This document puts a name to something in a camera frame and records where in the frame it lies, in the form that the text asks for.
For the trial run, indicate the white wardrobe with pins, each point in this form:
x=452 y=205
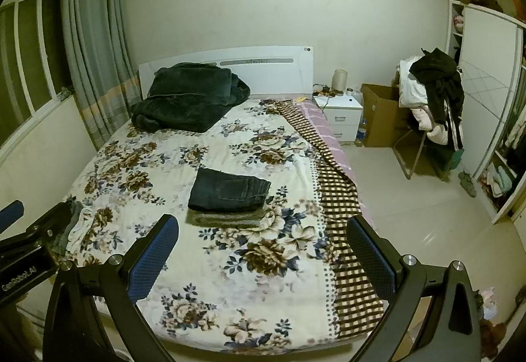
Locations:
x=489 y=70

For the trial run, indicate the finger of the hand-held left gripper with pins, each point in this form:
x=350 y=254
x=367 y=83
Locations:
x=49 y=224
x=10 y=216

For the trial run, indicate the grey striped curtain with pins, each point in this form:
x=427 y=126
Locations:
x=94 y=37

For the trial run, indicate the olive pants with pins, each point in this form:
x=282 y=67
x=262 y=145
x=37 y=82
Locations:
x=222 y=219

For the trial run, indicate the black garment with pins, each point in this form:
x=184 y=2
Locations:
x=441 y=78

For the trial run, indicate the white framed window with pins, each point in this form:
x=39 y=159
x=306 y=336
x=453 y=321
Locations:
x=24 y=58

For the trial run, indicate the metal folding chair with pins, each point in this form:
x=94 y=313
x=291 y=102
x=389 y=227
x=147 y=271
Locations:
x=413 y=152

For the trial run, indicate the plastic water bottle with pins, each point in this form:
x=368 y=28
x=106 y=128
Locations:
x=361 y=134

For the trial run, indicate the brown checkered blanket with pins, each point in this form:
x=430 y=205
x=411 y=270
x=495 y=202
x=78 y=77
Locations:
x=341 y=197

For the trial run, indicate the dark green plush blanket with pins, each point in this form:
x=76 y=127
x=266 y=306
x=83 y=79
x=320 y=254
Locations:
x=185 y=99

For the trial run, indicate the white bed headboard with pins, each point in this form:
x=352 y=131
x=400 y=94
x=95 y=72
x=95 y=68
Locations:
x=267 y=74

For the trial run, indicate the pink clothes pile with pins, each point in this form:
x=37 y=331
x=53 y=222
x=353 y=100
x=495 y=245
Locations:
x=427 y=121

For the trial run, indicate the small white cloth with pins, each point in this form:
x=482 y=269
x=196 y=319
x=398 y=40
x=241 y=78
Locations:
x=82 y=228

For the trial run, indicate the dark jeans pants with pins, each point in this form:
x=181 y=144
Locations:
x=226 y=189

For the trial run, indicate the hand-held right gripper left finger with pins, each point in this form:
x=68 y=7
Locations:
x=154 y=259

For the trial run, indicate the white clothes pile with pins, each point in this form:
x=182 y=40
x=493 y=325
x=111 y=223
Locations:
x=411 y=86

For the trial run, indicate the floral bed sheet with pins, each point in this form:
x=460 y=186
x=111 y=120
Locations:
x=205 y=132

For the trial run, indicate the small grey cloth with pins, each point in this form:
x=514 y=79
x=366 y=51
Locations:
x=70 y=218

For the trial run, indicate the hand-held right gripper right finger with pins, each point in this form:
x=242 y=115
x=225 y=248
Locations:
x=370 y=255

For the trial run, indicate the grey shoes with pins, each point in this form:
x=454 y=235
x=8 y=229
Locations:
x=467 y=183

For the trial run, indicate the pink bed sheet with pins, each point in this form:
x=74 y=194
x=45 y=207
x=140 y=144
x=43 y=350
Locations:
x=324 y=127

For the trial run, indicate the cardboard box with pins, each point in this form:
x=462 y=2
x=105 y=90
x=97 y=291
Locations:
x=382 y=119

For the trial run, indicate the white nightstand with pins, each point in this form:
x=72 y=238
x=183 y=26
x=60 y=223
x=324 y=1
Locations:
x=341 y=115

